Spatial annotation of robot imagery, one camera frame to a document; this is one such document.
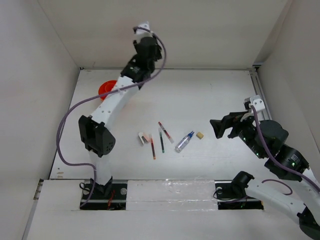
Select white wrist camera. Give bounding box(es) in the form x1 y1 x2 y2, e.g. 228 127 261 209
133 21 153 44
241 95 266 120

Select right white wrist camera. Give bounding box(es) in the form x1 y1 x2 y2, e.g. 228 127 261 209
241 95 266 120

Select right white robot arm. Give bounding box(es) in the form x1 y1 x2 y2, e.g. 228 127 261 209
209 112 320 240

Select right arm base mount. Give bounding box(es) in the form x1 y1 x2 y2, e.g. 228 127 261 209
213 182 264 210

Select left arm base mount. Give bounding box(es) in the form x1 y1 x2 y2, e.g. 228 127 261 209
80 181 128 211

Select aluminium rail right edge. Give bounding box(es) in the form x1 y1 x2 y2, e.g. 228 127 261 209
248 65 272 120

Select green pen refill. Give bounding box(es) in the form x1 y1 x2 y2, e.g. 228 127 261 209
158 128 165 153

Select red pen refill left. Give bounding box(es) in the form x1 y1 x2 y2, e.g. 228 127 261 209
149 134 156 160

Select orange round compartment organizer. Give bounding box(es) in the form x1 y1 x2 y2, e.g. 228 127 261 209
98 80 117 101

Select clear spray bottle blue nozzle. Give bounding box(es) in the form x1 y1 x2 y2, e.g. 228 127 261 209
175 131 195 153

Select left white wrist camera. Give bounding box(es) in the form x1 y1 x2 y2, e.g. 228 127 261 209
133 21 153 44

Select white pink mini stapler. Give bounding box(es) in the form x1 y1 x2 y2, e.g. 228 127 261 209
138 132 149 145

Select red pen refill with white end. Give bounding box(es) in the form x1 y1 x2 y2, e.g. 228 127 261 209
158 121 174 144

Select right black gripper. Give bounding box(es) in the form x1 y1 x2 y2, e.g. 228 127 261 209
209 109 265 158

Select tan eraser block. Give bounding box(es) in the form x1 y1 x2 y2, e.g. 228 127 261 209
196 132 204 139

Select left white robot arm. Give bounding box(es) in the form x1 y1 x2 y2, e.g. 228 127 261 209
78 36 162 199

